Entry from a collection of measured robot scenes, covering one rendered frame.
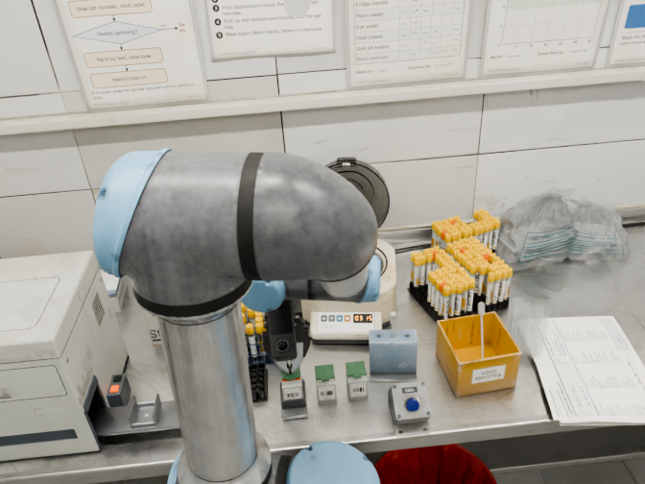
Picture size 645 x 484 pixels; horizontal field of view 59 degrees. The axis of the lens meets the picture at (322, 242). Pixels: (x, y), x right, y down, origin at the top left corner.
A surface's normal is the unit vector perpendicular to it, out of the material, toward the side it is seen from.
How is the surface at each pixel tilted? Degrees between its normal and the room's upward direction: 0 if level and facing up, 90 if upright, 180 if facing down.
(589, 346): 1
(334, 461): 10
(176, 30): 94
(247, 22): 92
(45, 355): 89
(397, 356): 90
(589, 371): 1
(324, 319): 25
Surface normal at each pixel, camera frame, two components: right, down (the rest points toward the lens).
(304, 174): 0.37, -0.62
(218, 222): -0.09, 0.11
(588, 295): -0.06, -0.84
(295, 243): 0.29, 0.47
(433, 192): 0.08, 0.54
